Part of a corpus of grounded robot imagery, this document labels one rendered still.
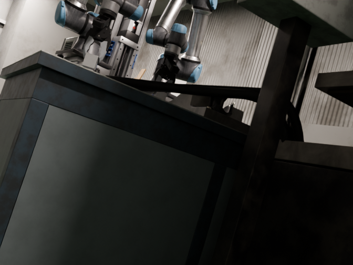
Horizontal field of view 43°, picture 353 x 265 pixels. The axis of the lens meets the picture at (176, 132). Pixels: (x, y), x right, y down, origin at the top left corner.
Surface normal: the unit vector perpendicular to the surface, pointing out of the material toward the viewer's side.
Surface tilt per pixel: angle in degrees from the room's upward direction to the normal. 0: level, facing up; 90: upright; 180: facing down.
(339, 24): 90
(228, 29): 90
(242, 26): 90
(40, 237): 90
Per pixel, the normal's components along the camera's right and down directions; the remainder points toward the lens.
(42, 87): 0.49, 0.05
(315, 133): -0.74, -0.29
